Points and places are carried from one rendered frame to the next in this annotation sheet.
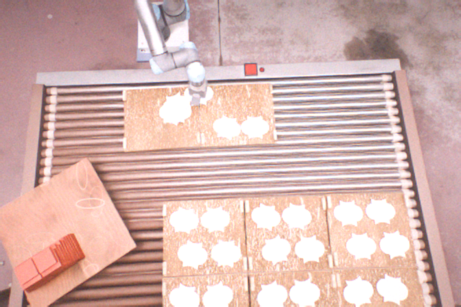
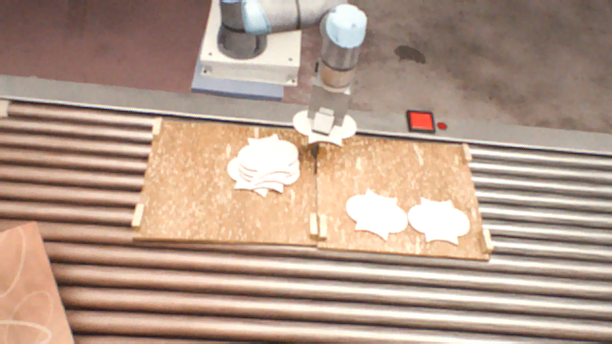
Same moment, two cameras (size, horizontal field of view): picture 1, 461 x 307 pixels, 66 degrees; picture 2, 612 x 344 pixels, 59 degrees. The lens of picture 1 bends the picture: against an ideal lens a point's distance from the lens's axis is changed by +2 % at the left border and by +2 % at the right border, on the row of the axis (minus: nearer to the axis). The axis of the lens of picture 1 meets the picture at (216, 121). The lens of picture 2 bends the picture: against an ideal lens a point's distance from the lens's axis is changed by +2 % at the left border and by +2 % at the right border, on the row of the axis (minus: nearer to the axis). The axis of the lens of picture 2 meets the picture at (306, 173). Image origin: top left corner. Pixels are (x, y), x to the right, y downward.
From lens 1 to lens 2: 88 cm
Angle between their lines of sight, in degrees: 24
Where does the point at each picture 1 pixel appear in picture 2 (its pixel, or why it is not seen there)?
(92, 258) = not seen: outside the picture
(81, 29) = not seen: hidden behind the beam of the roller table
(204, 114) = (327, 183)
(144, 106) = (196, 154)
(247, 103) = (418, 176)
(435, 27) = not seen: outside the picture
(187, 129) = (287, 208)
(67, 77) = (39, 88)
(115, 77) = (143, 100)
